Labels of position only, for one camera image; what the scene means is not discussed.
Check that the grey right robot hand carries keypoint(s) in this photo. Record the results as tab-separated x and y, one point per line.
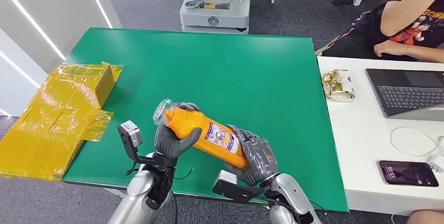
260	160

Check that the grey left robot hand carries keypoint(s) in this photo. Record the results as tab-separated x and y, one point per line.
170	146

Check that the orange plastic bottle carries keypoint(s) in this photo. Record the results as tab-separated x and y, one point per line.
211	135

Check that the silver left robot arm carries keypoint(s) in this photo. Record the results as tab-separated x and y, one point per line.
138	198

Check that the white robot base machine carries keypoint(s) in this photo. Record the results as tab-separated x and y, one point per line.
216	14

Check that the person's right forearm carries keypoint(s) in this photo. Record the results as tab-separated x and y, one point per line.
406	11

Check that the green table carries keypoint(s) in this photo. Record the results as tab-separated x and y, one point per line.
225	73

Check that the white desk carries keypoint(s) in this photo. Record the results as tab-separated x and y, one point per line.
360	139

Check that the gold snack wrapper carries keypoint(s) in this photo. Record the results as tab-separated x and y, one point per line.
336	86

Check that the yellow taped cardboard box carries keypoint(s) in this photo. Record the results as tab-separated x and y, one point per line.
52	122

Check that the black smartphone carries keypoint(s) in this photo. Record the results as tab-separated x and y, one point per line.
407	174

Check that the person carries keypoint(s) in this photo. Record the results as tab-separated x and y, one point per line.
364	38

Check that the grey laptop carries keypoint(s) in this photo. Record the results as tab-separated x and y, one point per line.
406	94

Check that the person's left hand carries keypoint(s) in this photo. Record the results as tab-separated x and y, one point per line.
390	48

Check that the white charger adapter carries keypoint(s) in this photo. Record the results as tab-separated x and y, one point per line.
436	166

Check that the person's knee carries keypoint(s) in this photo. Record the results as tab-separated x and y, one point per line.
428	218

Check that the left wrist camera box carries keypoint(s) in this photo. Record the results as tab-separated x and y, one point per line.
130	135

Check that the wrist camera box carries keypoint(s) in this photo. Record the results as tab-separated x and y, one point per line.
229	187
130	135

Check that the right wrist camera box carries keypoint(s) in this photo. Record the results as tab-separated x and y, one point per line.
229	187

